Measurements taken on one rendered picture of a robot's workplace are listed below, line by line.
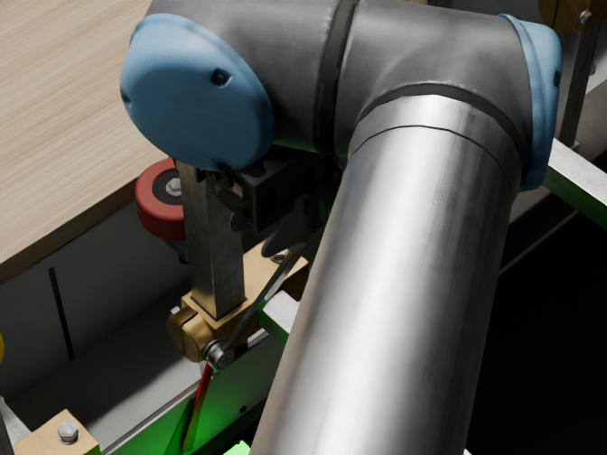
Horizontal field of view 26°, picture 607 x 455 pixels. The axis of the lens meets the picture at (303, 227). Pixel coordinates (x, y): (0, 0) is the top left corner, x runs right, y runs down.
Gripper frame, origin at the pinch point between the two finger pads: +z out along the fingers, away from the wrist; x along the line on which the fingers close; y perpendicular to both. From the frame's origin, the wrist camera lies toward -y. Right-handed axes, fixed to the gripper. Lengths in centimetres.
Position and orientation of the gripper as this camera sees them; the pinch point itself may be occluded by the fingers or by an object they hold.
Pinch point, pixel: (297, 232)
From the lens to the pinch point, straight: 106.5
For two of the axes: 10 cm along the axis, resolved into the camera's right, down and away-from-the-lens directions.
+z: 0.0, 6.4, 7.6
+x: 6.8, 5.6, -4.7
